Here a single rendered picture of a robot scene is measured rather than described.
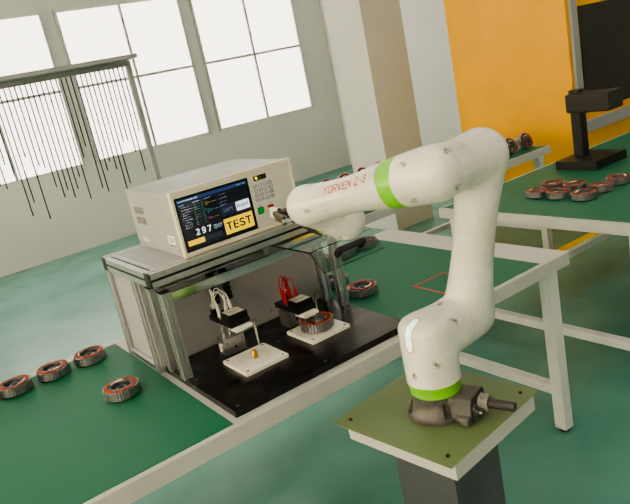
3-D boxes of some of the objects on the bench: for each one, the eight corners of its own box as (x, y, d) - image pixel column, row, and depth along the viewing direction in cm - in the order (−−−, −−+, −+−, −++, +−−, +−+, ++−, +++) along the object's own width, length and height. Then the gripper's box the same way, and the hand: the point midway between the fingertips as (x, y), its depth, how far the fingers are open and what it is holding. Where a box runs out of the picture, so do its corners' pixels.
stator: (342, 298, 247) (340, 289, 246) (358, 287, 256) (357, 278, 255) (368, 299, 240) (366, 290, 239) (383, 288, 249) (382, 279, 248)
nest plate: (289, 356, 202) (288, 353, 202) (247, 377, 194) (246, 373, 194) (264, 345, 214) (263, 342, 214) (223, 364, 207) (222, 360, 206)
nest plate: (350, 327, 215) (349, 323, 214) (313, 345, 207) (312, 341, 207) (323, 318, 227) (322, 314, 226) (287, 334, 219) (286, 331, 219)
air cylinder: (247, 347, 216) (243, 331, 214) (227, 356, 212) (223, 340, 211) (239, 343, 220) (236, 328, 219) (220, 352, 216) (216, 337, 215)
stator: (341, 324, 215) (339, 314, 214) (313, 337, 209) (311, 327, 208) (321, 317, 224) (319, 307, 223) (294, 330, 218) (292, 320, 217)
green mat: (539, 264, 241) (539, 263, 241) (419, 327, 209) (419, 326, 209) (372, 239, 317) (372, 238, 317) (265, 282, 286) (265, 282, 286)
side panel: (168, 370, 216) (141, 278, 208) (160, 374, 215) (132, 281, 206) (137, 350, 239) (112, 266, 230) (129, 353, 237) (104, 269, 229)
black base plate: (410, 328, 210) (409, 321, 209) (236, 418, 177) (234, 410, 176) (323, 302, 248) (322, 296, 247) (167, 372, 215) (165, 366, 214)
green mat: (233, 424, 174) (233, 423, 174) (-11, 552, 142) (-12, 551, 142) (115, 343, 250) (115, 343, 250) (-62, 415, 219) (-62, 415, 219)
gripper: (298, 236, 188) (256, 229, 207) (334, 222, 194) (290, 217, 214) (293, 210, 186) (250, 206, 205) (330, 198, 192) (285, 194, 212)
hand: (277, 212), depth 206 cm, fingers closed
